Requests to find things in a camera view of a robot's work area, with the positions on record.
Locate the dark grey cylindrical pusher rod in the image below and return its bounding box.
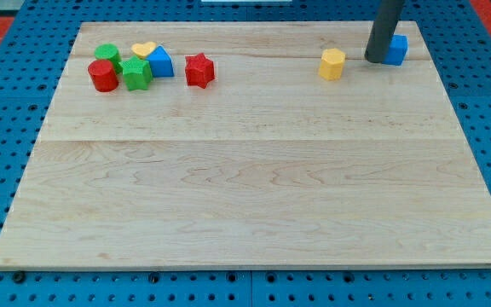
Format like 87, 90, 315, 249
364, 0, 405, 63

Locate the blue cube block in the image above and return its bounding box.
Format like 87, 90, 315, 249
383, 34, 408, 66

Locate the yellow hexagon block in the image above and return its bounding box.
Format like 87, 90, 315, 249
318, 48, 346, 81

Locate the red star block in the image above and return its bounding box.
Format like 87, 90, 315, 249
185, 53, 215, 89

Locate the green star block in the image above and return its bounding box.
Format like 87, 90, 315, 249
119, 55, 153, 91

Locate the wooden board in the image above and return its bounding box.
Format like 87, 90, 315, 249
0, 21, 491, 271

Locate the blue triangular block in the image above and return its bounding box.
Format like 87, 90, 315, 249
147, 45, 174, 78

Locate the yellow heart block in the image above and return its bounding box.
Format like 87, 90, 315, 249
130, 42, 157, 60

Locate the green cylinder block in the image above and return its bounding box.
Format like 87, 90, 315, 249
94, 43, 122, 74

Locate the red cylinder block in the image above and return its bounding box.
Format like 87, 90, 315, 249
87, 60, 118, 92

